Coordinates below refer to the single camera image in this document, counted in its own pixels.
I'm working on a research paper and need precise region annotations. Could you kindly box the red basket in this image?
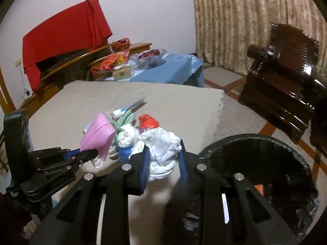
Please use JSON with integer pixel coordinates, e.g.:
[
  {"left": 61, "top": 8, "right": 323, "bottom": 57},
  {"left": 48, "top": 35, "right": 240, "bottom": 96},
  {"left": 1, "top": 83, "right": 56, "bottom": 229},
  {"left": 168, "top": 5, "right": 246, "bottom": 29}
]
[{"left": 112, "top": 38, "right": 130, "bottom": 52}]

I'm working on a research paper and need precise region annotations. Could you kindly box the dark wooden armchair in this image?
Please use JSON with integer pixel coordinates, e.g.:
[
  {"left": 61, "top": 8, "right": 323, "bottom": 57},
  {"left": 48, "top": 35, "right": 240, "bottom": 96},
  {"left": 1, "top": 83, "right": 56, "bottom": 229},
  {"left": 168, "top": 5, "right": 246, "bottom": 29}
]
[{"left": 239, "top": 23, "right": 327, "bottom": 145}]

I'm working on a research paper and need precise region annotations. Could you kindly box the clear plastic bag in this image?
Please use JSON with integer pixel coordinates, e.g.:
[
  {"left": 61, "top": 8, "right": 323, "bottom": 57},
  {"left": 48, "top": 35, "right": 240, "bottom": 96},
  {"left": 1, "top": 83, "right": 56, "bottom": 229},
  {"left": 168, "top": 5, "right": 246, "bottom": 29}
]
[{"left": 131, "top": 48, "right": 168, "bottom": 69}]

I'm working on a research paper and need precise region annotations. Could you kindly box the orange foam net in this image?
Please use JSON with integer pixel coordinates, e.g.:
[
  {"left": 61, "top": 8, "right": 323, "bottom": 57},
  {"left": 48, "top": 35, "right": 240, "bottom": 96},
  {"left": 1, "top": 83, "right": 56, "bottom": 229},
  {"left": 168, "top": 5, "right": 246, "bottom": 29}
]
[{"left": 138, "top": 114, "right": 159, "bottom": 129}]

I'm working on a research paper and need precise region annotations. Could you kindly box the white plastic bag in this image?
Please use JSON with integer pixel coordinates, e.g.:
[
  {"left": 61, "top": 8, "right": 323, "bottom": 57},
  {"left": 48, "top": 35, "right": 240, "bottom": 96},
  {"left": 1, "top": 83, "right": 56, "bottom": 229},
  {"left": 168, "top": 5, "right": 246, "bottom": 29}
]
[{"left": 133, "top": 128, "right": 182, "bottom": 182}]

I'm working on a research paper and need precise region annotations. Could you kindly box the white crumpled tissue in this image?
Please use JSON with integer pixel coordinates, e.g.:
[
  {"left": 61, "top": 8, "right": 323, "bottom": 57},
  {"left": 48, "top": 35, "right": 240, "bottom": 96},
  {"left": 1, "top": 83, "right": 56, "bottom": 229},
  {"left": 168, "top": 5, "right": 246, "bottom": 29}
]
[{"left": 117, "top": 125, "right": 140, "bottom": 147}]

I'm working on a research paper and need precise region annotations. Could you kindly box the cardboard tissue box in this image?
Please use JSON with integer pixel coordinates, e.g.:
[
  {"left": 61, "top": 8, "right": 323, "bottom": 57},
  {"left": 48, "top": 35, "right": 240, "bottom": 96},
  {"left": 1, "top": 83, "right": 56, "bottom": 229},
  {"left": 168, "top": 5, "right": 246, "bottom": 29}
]
[{"left": 112, "top": 65, "right": 133, "bottom": 80}]

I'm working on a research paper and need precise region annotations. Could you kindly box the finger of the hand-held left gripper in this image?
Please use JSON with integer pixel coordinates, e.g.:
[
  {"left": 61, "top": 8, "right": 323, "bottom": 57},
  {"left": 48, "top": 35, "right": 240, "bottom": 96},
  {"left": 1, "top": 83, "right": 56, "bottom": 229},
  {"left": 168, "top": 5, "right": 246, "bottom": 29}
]
[
  {"left": 36, "top": 148, "right": 99, "bottom": 174},
  {"left": 28, "top": 147, "right": 73, "bottom": 160}
]

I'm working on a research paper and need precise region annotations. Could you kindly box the blue tube with white cap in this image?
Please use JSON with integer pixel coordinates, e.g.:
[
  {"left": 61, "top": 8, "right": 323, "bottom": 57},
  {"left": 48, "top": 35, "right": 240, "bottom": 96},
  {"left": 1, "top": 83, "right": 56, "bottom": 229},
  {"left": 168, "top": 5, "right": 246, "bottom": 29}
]
[{"left": 112, "top": 97, "right": 147, "bottom": 118}]

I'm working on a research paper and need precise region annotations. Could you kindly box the red snack packet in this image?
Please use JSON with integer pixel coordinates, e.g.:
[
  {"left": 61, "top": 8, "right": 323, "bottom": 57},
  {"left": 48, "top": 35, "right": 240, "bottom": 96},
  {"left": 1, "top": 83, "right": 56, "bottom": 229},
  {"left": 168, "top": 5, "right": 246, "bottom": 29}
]
[{"left": 92, "top": 51, "right": 131, "bottom": 73}]

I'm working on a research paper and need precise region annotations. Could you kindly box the red cloth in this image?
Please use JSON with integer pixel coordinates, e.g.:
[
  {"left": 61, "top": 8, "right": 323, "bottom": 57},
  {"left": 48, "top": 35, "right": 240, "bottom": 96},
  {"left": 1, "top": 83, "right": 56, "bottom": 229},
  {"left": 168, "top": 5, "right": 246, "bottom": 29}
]
[{"left": 22, "top": 0, "right": 113, "bottom": 92}]

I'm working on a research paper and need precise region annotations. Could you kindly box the curved wooden frame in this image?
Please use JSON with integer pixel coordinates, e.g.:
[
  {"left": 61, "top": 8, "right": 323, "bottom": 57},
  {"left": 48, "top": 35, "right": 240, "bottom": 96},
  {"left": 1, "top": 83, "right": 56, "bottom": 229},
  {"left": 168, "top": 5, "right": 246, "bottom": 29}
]
[{"left": 0, "top": 66, "right": 16, "bottom": 115}]

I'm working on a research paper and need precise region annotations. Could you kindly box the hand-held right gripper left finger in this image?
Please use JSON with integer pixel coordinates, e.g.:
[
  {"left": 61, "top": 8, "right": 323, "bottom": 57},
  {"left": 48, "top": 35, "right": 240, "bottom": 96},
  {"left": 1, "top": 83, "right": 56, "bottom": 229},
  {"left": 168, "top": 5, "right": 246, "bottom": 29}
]
[{"left": 29, "top": 147, "right": 151, "bottom": 245}]

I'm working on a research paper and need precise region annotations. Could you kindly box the pale green foam net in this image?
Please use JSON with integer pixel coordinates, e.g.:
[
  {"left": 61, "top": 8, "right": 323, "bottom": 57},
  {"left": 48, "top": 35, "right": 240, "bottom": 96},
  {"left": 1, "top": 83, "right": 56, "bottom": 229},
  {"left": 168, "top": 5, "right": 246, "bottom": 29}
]
[{"left": 111, "top": 114, "right": 136, "bottom": 143}]

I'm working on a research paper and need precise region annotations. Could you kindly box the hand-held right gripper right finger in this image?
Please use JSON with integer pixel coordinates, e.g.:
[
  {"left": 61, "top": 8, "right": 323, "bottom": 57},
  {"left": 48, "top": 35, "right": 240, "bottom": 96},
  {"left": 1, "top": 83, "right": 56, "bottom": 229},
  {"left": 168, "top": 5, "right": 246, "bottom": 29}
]
[{"left": 163, "top": 140, "right": 298, "bottom": 245}]

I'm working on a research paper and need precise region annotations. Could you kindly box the black trash bin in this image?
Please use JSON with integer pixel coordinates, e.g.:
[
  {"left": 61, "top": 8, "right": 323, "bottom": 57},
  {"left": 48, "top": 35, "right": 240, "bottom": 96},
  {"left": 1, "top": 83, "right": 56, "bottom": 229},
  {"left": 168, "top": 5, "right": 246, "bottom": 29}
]
[{"left": 198, "top": 133, "right": 320, "bottom": 238}]

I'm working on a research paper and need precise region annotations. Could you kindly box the blue plastic object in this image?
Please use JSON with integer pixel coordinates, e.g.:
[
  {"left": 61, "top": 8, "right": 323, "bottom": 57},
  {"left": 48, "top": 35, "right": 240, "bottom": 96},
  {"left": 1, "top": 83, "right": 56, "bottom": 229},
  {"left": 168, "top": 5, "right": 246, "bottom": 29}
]
[{"left": 118, "top": 147, "right": 133, "bottom": 162}]

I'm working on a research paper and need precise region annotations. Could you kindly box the black television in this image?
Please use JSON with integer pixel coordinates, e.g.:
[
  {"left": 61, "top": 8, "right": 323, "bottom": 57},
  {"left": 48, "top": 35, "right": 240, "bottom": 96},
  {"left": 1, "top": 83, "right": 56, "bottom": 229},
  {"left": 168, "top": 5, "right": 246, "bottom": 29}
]
[{"left": 36, "top": 48, "right": 91, "bottom": 73}]

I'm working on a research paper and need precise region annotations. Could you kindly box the pink face mask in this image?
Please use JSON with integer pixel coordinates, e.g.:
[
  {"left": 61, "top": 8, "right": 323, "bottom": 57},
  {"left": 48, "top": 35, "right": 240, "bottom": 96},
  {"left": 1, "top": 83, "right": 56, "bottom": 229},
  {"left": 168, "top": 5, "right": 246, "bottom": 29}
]
[{"left": 80, "top": 113, "right": 117, "bottom": 168}]

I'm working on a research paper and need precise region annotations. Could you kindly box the blue tablecloth side table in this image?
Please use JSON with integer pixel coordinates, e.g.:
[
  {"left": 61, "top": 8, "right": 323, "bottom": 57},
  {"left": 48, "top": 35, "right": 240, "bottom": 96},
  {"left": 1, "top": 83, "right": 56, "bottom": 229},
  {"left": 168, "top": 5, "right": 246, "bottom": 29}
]
[{"left": 128, "top": 53, "right": 205, "bottom": 87}]

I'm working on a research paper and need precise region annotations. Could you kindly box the beige patterned curtain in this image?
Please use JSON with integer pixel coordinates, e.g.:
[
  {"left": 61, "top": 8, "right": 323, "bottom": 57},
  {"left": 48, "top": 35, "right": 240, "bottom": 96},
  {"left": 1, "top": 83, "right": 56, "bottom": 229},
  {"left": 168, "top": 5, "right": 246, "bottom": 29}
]
[{"left": 191, "top": 0, "right": 327, "bottom": 76}]

